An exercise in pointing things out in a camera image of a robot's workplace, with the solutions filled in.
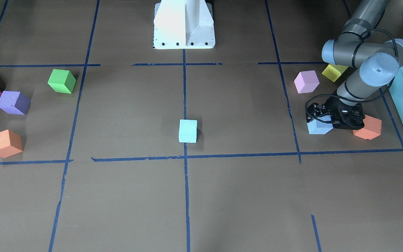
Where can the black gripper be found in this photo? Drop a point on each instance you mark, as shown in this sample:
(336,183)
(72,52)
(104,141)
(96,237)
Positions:
(331,107)

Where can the blue foam block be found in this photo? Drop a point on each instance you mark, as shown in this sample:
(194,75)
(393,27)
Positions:
(187,131)
(316,127)

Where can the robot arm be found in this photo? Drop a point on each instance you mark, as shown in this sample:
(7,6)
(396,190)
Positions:
(376,64)

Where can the orange foam block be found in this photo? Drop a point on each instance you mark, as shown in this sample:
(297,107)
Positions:
(10,144)
(372,128)

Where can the yellow foam block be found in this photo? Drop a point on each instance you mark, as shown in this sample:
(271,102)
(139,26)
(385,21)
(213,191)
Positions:
(334,71)

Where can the pink foam block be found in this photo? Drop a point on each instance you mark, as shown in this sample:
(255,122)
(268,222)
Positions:
(306,81)

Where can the green foam block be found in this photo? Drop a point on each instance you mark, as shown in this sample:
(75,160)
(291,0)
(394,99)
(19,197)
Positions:
(62,81)

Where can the purple foam block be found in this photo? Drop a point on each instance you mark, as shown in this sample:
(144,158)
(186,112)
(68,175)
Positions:
(14,102)

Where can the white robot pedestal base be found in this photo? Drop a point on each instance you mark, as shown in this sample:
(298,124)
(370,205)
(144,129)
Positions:
(183,24)

